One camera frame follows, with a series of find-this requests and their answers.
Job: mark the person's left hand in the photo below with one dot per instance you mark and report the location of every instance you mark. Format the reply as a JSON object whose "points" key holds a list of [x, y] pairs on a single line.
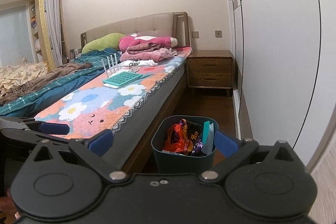
{"points": [[8, 208]]}

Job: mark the teal plaid quilt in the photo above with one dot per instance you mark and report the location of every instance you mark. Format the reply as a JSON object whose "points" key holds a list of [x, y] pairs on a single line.
{"points": [[32, 104]]}

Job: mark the wooden nightstand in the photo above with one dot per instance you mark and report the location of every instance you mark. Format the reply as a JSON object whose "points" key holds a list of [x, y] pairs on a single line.
{"points": [[211, 69]]}

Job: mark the wooden bed with mattress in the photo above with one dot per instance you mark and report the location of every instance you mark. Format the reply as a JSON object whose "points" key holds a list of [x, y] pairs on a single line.
{"points": [[131, 145]]}

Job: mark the brown fuzzy blanket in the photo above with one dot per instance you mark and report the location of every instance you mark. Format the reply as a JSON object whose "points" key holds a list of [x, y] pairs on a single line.
{"points": [[36, 84]]}

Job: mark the green pillow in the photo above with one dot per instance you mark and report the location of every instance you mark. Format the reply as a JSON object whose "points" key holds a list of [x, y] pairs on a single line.
{"points": [[109, 41]]}

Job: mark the pink folded clothes pile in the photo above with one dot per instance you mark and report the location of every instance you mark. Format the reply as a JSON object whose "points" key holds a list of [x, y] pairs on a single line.
{"points": [[141, 47]]}

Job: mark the white printed t-shirt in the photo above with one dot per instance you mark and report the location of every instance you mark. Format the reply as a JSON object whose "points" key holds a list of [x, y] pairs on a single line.
{"points": [[139, 63]]}

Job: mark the wall socket plate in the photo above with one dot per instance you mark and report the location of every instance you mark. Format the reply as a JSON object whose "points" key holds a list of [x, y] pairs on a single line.
{"points": [[218, 34]]}

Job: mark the teal grid tray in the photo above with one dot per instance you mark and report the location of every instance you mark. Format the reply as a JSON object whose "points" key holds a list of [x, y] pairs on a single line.
{"points": [[122, 79]]}

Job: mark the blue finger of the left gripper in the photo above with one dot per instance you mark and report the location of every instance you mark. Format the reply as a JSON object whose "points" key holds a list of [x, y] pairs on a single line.
{"points": [[54, 128]]}

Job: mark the purple chip bag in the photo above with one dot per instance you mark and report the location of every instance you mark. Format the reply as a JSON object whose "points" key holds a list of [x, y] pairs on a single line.
{"points": [[194, 133]]}

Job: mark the orange plastic bag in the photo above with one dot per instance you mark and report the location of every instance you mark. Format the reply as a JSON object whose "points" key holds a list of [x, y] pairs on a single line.
{"points": [[177, 140]]}

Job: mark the white curtain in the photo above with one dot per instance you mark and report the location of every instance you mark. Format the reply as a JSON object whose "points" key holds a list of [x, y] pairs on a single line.
{"points": [[52, 16]]}

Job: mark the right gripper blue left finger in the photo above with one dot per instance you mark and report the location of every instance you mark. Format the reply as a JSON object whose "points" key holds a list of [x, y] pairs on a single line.
{"points": [[101, 142]]}

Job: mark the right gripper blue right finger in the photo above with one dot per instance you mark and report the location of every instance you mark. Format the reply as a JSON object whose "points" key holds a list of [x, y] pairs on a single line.
{"points": [[225, 144]]}

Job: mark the wall switch plate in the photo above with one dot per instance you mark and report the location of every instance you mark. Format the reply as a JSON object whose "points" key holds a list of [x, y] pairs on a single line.
{"points": [[195, 34]]}

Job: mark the teal white wet wipes pack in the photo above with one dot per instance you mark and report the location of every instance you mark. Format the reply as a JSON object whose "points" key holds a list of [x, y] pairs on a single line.
{"points": [[208, 137]]}

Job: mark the dark teal trash bin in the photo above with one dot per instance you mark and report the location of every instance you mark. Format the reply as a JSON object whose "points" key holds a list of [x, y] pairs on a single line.
{"points": [[169, 162]]}

